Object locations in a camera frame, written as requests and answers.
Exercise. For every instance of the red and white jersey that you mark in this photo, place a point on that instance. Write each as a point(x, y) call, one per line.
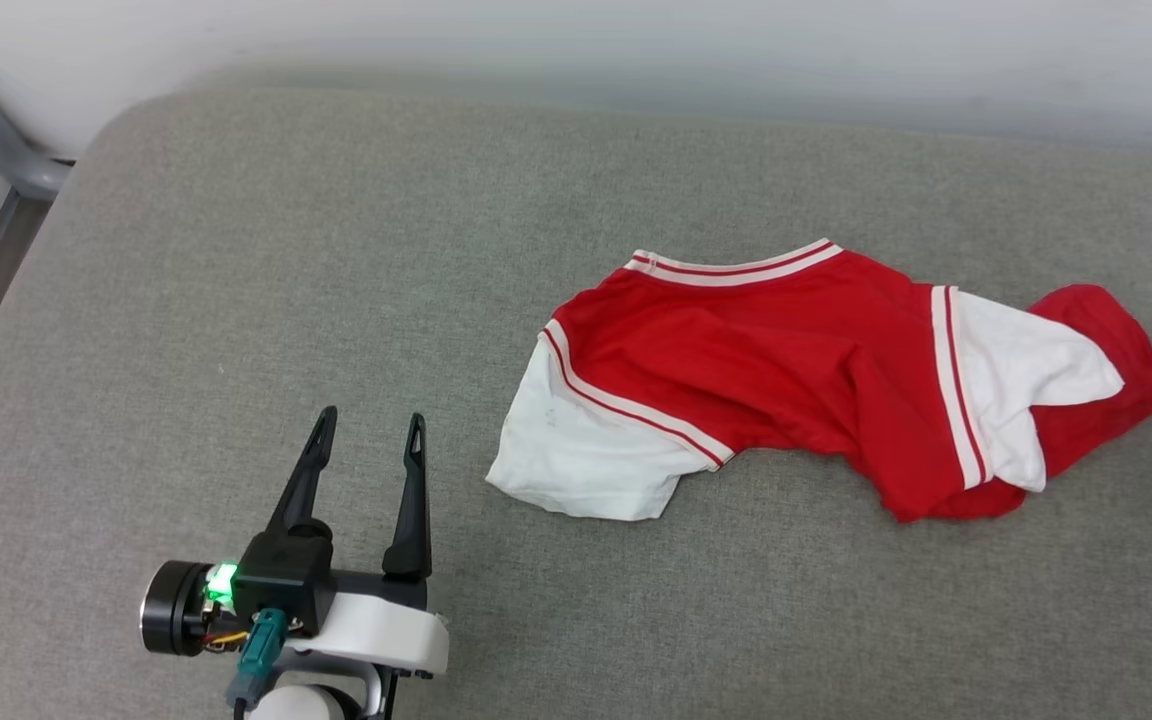
point(786, 370)

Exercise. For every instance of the grey fabric sofa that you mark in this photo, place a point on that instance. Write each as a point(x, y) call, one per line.
point(576, 560)

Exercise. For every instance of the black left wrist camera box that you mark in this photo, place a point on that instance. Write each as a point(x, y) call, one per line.
point(286, 580)

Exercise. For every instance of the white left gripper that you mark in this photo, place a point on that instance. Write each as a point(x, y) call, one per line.
point(376, 630)

